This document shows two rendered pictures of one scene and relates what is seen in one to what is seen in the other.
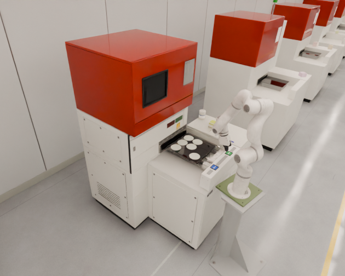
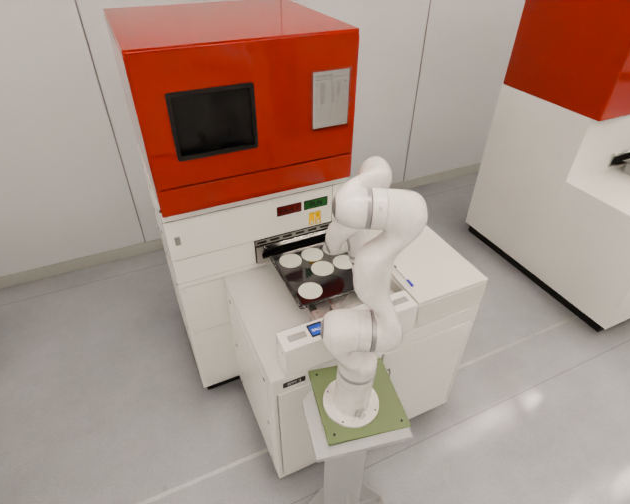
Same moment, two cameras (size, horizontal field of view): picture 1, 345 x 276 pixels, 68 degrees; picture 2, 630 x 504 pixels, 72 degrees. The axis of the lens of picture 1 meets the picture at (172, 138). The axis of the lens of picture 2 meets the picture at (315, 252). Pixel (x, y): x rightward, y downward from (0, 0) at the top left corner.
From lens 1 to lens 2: 1.16 m
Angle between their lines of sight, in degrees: 24
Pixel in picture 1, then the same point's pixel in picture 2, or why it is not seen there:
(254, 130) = (360, 270)
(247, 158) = (340, 337)
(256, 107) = (353, 210)
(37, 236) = (74, 340)
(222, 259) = not seen: outside the picture
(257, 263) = not seen: outside the picture
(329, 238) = not seen: outside the picture
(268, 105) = (397, 213)
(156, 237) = (234, 421)
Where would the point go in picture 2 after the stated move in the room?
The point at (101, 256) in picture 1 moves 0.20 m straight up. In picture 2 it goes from (131, 412) to (121, 391)
